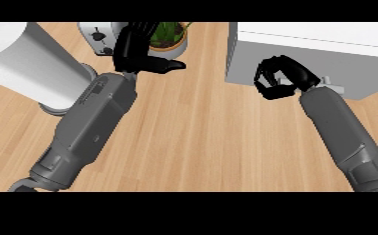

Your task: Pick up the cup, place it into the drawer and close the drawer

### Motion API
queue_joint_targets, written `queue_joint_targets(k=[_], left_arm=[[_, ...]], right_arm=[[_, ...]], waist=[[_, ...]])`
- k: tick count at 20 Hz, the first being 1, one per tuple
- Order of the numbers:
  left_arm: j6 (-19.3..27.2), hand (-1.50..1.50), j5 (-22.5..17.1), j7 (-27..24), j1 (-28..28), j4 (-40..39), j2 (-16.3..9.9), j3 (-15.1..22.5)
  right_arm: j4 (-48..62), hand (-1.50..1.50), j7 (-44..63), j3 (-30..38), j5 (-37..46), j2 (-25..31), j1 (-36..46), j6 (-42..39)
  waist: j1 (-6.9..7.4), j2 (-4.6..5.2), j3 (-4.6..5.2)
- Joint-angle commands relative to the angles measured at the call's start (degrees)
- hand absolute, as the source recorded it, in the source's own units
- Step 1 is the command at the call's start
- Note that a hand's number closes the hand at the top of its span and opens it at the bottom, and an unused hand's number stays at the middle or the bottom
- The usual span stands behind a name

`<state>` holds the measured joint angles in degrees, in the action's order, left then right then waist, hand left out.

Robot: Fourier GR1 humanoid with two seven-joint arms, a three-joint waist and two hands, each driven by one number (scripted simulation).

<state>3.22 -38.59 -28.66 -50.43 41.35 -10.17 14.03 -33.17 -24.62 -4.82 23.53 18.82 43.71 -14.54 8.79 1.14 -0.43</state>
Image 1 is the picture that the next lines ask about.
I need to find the white cylindrical appliance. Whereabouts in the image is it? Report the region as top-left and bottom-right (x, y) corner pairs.
(0, 22), (99, 117)

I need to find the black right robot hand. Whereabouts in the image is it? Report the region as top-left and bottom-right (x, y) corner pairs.
(253, 54), (322, 101)

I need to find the white drawer cabinet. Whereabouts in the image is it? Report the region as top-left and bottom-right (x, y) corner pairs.
(225, 22), (378, 101)

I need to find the green potted plant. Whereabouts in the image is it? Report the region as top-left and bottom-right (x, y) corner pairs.
(147, 22), (195, 60)

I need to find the grey drawer handle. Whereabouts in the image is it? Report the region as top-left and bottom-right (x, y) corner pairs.
(275, 76), (346, 95)

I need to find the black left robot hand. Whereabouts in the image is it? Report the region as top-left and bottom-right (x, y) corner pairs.
(113, 22), (188, 76)

